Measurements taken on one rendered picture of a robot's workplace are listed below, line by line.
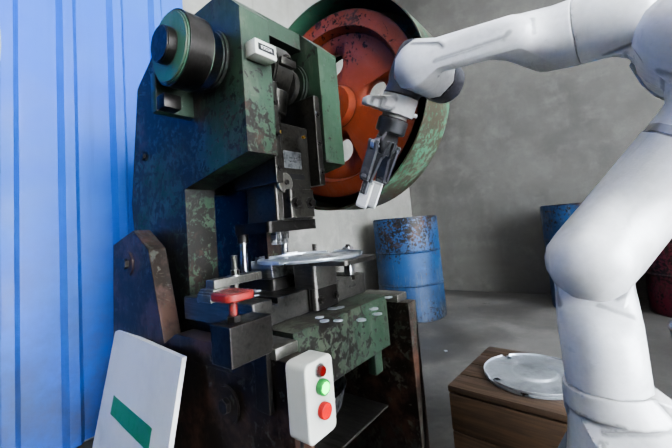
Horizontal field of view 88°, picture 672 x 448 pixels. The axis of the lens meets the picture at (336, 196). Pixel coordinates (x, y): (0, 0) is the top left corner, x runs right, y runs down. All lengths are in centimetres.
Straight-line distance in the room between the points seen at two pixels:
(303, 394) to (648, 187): 61
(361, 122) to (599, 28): 83
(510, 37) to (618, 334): 49
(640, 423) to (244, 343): 59
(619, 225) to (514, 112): 364
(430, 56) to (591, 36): 25
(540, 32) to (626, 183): 28
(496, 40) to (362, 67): 76
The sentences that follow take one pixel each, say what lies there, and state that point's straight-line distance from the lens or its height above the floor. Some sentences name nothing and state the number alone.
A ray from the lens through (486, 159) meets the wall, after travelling 417.
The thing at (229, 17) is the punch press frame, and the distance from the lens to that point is 103.
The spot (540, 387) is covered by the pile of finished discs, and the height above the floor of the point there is 36.
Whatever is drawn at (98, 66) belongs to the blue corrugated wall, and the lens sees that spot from 219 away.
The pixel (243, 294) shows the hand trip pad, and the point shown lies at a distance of 66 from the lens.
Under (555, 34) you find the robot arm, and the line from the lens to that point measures 72.
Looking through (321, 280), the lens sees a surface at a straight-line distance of 93.
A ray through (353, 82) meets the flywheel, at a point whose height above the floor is 140.
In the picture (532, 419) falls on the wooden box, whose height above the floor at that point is 32.
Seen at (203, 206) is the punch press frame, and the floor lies 95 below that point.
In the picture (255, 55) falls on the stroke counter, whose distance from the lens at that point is 94.
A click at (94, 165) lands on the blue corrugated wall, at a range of 203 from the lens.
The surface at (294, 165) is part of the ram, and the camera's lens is 102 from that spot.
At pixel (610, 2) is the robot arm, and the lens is 73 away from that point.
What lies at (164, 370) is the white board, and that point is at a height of 54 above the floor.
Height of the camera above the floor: 87
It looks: 5 degrees up
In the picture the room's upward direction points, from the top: 5 degrees counter-clockwise
